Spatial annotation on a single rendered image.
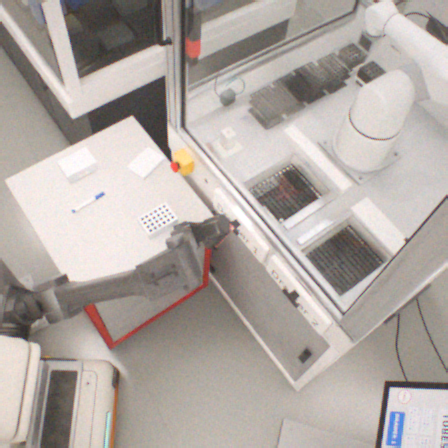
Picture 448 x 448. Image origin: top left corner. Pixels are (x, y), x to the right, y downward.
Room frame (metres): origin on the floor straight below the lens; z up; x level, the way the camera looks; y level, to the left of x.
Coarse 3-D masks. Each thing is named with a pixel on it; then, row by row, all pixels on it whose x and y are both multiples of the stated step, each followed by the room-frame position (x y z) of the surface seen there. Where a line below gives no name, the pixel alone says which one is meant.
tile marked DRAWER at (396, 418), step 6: (390, 414) 0.24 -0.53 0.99; (396, 414) 0.24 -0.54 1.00; (402, 414) 0.24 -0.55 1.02; (390, 420) 0.22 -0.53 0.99; (396, 420) 0.22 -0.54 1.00; (402, 420) 0.22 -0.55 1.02; (390, 426) 0.21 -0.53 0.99; (396, 426) 0.21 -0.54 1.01; (402, 426) 0.21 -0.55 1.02; (390, 432) 0.19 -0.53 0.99; (396, 432) 0.19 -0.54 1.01; (402, 432) 0.19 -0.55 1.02; (390, 438) 0.17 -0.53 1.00; (396, 438) 0.18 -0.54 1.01; (402, 438) 0.18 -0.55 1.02; (390, 444) 0.16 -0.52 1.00; (396, 444) 0.16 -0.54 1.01
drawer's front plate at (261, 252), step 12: (216, 192) 0.92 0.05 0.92; (216, 204) 0.92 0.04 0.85; (228, 204) 0.88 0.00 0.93; (228, 216) 0.86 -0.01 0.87; (240, 216) 0.84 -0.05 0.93; (240, 228) 0.81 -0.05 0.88; (252, 228) 0.80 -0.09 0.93; (252, 240) 0.77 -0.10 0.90; (252, 252) 0.76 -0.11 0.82; (264, 252) 0.72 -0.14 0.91
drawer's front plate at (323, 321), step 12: (276, 264) 0.68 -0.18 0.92; (276, 276) 0.67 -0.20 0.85; (288, 276) 0.64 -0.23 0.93; (288, 288) 0.62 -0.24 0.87; (300, 288) 0.60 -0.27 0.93; (300, 300) 0.58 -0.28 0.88; (312, 300) 0.57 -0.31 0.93; (312, 312) 0.54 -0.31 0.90; (312, 324) 0.52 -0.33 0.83; (324, 324) 0.50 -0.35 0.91
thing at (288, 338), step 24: (240, 240) 0.85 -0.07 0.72; (216, 264) 0.93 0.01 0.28; (240, 264) 0.83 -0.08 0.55; (264, 264) 0.74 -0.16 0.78; (240, 288) 0.81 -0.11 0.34; (264, 288) 0.72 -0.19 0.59; (240, 312) 0.78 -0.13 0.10; (264, 312) 0.69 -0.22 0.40; (288, 312) 0.62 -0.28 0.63; (264, 336) 0.65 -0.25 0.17; (288, 336) 0.59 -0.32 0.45; (312, 336) 0.53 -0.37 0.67; (288, 360) 0.54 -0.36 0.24; (312, 360) 0.49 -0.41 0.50
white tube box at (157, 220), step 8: (160, 208) 0.90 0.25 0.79; (168, 208) 0.90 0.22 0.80; (144, 216) 0.85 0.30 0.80; (152, 216) 0.86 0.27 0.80; (160, 216) 0.86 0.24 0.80; (168, 216) 0.87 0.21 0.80; (144, 224) 0.83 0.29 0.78; (152, 224) 0.83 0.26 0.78; (160, 224) 0.83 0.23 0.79; (168, 224) 0.84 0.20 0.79; (152, 232) 0.79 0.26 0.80; (160, 232) 0.81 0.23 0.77
